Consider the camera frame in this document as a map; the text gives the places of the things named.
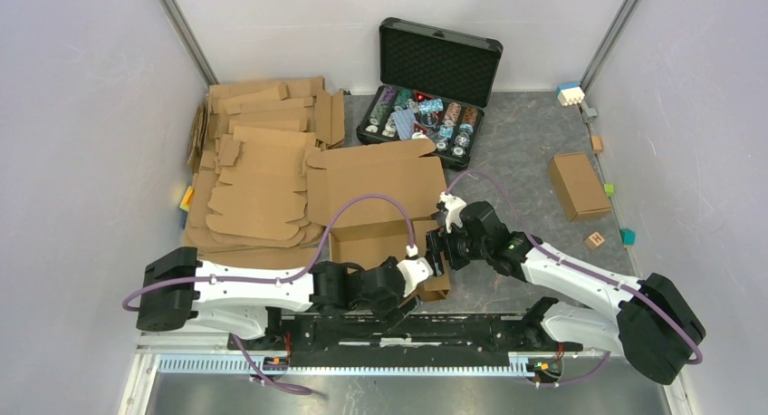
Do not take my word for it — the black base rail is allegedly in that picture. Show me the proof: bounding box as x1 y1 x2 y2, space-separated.
240 314 581 367

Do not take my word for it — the grey small block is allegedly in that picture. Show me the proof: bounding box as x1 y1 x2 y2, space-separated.
580 106 598 123

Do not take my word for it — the black poker chip case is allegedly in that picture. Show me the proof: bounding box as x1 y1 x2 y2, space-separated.
356 17 504 170

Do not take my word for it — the green small cube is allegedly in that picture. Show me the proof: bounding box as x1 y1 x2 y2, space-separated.
603 183 615 198

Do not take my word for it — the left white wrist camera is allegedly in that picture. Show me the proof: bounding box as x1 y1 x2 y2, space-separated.
397 245 435 297

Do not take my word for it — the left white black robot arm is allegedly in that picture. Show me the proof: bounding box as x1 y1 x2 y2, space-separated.
123 246 433 350

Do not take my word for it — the teal small cube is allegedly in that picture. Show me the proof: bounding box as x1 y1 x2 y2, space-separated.
619 227 636 246

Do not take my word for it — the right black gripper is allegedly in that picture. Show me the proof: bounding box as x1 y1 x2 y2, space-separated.
424 220 490 277

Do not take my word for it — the wooden letter block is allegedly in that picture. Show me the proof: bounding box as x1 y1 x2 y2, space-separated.
584 232 606 250

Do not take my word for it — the small wooden cube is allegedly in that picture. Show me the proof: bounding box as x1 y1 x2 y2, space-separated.
590 135 604 155

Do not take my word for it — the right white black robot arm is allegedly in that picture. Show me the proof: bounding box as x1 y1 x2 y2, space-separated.
427 193 706 385

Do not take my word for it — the blue white toy block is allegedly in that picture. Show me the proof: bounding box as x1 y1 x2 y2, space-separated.
556 82 585 106

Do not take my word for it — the stack of flat cardboard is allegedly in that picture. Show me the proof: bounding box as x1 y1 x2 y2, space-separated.
184 77 345 269

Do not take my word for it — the orange yellow block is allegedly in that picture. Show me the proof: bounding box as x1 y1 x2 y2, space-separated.
178 186 195 229

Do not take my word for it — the folded closed cardboard box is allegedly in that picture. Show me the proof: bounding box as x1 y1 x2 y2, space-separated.
548 152 612 222

